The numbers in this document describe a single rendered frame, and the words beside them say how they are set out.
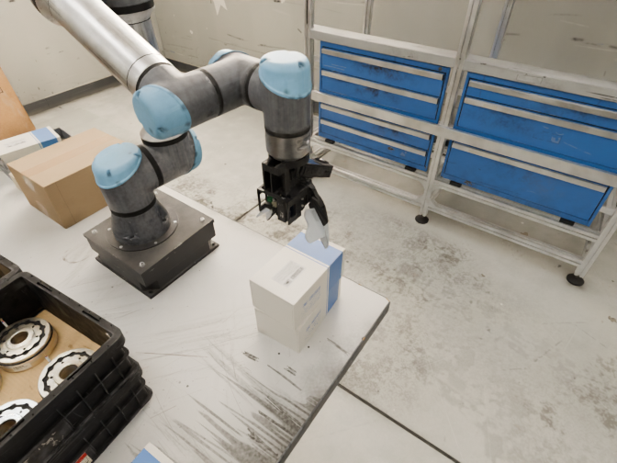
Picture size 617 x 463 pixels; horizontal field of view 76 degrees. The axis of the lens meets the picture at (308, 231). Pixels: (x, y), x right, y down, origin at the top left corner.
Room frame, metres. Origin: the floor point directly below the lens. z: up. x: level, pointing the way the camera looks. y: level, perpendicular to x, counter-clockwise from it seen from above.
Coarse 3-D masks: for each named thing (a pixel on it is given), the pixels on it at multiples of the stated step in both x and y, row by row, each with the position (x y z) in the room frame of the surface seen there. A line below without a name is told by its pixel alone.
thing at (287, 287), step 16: (304, 240) 0.69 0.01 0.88; (288, 256) 0.63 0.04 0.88; (304, 256) 0.63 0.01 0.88; (320, 256) 0.63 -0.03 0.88; (336, 256) 0.63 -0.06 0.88; (256, 272) 0.58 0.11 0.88; (272, 272) 0.58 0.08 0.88; (288, 272) 0.58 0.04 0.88; (304, 272) 0.58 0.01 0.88; (320, 272) 0.58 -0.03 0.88; (336, 272) 0.63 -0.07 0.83; (256, 288) 0.55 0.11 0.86; (272, 288) 0.54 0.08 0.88; (288, 288) 0.54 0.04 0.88; (304, 288) 0.54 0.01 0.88; (320, 288) 0.57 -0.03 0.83; (256, 304) 0.56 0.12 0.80; (272, 304) 0.53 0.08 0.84; (288, 304) 0.50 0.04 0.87; (304, 304) 0.52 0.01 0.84; (288, 320) 0.50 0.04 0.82
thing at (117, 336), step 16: (0, 288) 0.49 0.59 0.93; (48, 288) 0.50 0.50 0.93; (64, 304) 0.46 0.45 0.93; (80, 304) 0.46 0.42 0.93; (96, 320) 0.43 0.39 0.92; (112, 336) 0.39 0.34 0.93; (96, 352) 0.36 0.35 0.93; (112, 352) 0.37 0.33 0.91; (80, 368) 0.33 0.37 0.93; (96, 368) 0.34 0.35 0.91; (64, 384) 0.30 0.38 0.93; (80, 384) 0.31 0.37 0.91; (48, 400) 0.28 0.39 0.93; (64, 400) 0.29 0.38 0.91; (32, 416) 0.25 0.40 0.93; (48, 416) 0.26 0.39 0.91; (16, 432) 0.23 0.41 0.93; (32, 432) 0.24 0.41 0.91; (0, 448) 0.21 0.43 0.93
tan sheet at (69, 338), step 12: (48, 312) 0.51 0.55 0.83; (60, 324) 0.48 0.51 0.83; (60, 336) 0.45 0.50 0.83; (72, 336) 0.45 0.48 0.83; (84, 336) 0.45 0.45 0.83; (60, 348) 0.43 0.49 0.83; (72, 348) 0.43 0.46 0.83; (96, 348) 0.43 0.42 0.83; (0, 372) 0.38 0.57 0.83; (24, 372) 0.38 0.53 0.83; (36, 372) 0.38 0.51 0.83; (12, 384) 0.35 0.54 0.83; (24, 384) 0.35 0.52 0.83; (36, 384) 0.35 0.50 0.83; (0, 396) 0.33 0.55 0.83; (12, 396) 0.33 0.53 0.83; (24, 396) 0.33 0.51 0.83; (36, 396) 0.33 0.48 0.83
